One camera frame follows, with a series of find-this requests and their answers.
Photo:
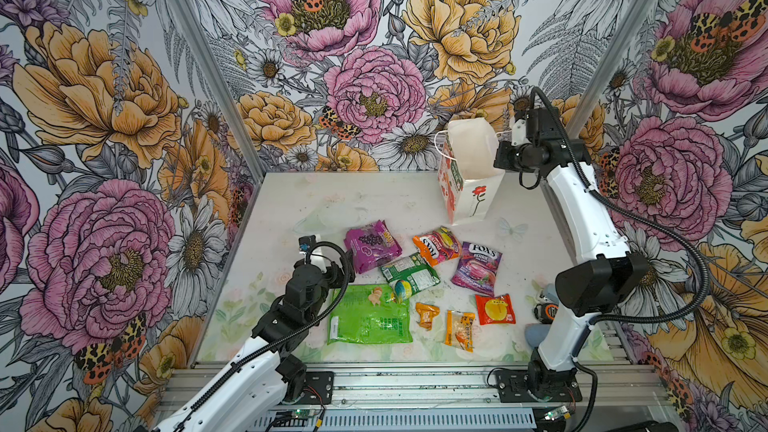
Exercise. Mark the aluminium rail frame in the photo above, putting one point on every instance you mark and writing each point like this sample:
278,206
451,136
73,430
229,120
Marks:
369,396

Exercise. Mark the black orange tape measure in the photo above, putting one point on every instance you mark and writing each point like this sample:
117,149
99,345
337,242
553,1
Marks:
545,313

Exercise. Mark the green Lays chips bag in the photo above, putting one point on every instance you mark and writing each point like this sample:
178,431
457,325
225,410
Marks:
370,315

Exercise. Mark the green white snack bag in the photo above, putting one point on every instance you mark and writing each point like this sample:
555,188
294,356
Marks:
408,276

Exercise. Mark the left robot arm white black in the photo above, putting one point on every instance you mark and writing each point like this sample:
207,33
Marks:
264,372

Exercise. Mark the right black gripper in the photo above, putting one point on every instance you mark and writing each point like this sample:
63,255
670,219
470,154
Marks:
502,158

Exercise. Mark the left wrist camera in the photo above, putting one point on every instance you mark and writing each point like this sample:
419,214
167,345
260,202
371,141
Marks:
307,244

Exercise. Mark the purple grape gummy bag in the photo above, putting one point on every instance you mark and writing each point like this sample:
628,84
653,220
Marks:
372,246

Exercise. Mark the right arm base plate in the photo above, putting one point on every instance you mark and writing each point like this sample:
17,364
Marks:
518,386

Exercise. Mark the orange yellow snack packet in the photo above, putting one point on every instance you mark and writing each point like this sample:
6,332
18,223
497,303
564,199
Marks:
459,330

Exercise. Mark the orange red candy bag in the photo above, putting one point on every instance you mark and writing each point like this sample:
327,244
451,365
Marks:
437,246

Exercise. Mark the red yellow snack packet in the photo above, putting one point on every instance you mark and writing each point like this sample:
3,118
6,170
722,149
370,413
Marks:
495,310

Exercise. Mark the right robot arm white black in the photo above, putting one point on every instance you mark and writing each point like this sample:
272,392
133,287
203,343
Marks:
605,270

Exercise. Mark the white floral paper bag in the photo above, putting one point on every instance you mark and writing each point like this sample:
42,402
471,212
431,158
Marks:
467,176

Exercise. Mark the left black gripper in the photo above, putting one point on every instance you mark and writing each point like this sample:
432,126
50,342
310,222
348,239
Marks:
338,280

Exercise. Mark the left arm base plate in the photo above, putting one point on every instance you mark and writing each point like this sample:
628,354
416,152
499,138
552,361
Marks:
310,388

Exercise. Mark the small orange candy packet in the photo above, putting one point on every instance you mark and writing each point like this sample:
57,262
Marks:
426,315

